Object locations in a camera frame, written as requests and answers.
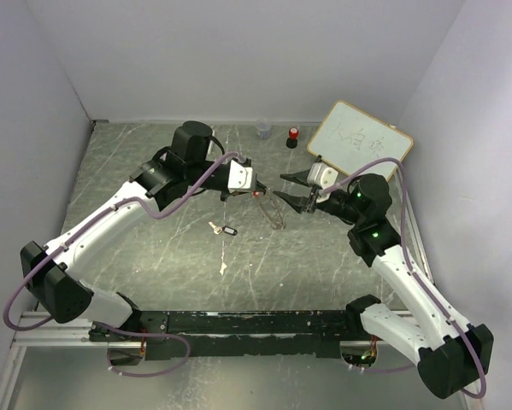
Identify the metal disc with keyrings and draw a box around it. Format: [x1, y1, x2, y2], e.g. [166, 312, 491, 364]
[254, 191, 286, 231]

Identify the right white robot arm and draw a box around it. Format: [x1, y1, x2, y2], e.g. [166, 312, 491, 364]
[276, 163, 494, 399]

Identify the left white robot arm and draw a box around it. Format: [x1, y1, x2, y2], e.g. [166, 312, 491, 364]
[20, 120, 267, 341]

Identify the red black stamp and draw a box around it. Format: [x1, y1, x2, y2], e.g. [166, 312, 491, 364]
[285, 127, 299, 149]

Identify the key with black tag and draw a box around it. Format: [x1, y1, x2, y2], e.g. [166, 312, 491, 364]
[209, 221, 238, 237]

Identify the small whiteboard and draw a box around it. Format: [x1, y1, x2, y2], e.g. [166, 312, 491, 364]
[307, 101, 414, 175]

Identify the small clear cup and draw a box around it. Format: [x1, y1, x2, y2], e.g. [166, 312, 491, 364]
[256, 119, 272, 140]

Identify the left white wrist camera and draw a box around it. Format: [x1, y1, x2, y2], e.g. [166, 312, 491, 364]
[227, 160, 256, 193]

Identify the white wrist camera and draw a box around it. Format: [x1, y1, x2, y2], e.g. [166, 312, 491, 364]
[227, 160, 256, 193]
[307, 162, 338, 189]

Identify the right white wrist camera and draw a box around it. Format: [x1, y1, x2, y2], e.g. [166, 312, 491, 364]
[307, 162, 338, 189]

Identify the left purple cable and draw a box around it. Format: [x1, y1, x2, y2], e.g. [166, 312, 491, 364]
[2, 151, 248, 378]

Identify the purple cable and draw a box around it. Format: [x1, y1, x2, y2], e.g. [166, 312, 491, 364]
[2, 151, 248, 378]
[321, 157, 488, 399]

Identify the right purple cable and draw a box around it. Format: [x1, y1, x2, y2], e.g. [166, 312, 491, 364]
[321, 157, 488, 399]

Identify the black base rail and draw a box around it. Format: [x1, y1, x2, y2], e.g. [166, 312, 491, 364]
[89, 310, 370, 360]

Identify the aluminium frame rail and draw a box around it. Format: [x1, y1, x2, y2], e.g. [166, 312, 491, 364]
[11, 310, 98, 348]

